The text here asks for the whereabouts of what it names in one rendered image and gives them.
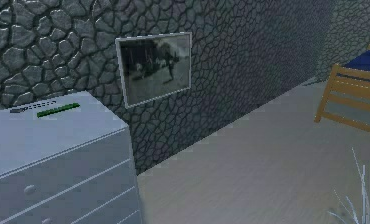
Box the framed dark picture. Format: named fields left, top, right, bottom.
left=115, top=31, right=193, bottom=110

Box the green flat bar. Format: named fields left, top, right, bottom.
left=36, top=102, right=81, bottom=119

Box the white chest of drawers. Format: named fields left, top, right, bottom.
left=0, top=90, right=143, bottom=224

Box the grey remote control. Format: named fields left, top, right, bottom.
left=9, top=99, right=58, bottom=114

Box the wooden bed with blue cover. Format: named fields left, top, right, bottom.
left=314, top=43, right=370, bottom=135

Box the pale spiky house plant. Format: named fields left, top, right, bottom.
left=327, top=147, right=370, bottom=224

